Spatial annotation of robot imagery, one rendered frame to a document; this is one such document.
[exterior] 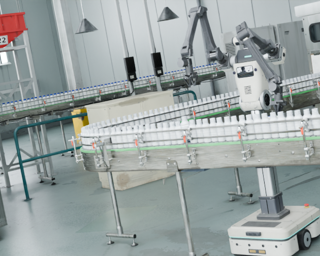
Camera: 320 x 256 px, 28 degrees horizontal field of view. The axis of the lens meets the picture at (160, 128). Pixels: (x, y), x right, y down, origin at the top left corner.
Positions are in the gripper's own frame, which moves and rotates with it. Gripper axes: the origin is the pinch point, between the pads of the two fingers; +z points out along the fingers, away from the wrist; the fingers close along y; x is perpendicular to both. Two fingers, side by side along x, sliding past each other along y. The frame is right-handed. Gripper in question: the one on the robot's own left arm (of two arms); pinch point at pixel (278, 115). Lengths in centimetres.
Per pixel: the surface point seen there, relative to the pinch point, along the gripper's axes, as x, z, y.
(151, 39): 421, -247, -479
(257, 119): -18.2, 5.9, -5.4
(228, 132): -16.6, 12.5, -28.5
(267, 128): -16.8, 12.0, 1.8
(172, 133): -18, 10, -77
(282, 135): -16.0, 17.3, 11.8
